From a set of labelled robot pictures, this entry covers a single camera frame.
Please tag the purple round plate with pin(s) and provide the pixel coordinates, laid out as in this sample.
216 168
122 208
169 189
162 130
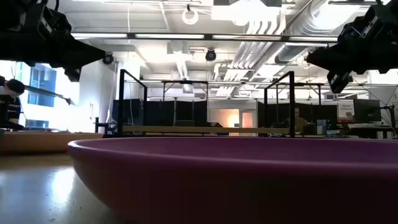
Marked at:
217 174

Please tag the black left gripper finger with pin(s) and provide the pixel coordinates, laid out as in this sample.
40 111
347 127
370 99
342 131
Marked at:
74 61
84 52

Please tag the grey ribbed ventilation duct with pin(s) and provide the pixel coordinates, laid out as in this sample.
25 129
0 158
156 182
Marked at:
289 53

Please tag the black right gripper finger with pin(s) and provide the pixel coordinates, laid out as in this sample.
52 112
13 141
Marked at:
328 66
325 55

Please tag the black round ceiling spotlight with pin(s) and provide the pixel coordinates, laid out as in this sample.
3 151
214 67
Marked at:
108 58
211 55

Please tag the black metal dish rack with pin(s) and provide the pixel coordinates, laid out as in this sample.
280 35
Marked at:
205 129

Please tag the person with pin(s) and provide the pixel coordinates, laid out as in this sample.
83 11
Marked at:
299 122
12 87

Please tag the black computer monitor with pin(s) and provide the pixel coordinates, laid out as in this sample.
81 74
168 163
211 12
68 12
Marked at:
367 110

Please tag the black partition panel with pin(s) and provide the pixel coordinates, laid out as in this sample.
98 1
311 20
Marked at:
161 113

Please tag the white printed sign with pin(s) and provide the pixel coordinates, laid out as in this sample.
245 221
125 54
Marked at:
345 110

